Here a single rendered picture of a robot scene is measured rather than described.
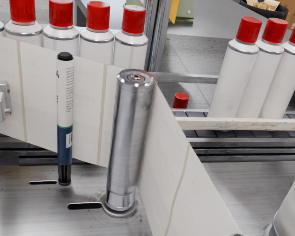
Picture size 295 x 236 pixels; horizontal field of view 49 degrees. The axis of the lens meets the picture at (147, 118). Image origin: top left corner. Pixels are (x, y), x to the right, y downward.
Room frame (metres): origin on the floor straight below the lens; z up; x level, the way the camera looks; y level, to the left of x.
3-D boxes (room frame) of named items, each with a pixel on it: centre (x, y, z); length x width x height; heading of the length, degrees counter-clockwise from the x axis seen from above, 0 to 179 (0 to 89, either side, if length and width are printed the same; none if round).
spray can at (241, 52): (0.53, -0.14, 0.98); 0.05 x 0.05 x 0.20
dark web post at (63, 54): (0.32, 0.10, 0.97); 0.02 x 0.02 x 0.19
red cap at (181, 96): (0.66, -0.07, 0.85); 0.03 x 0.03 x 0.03
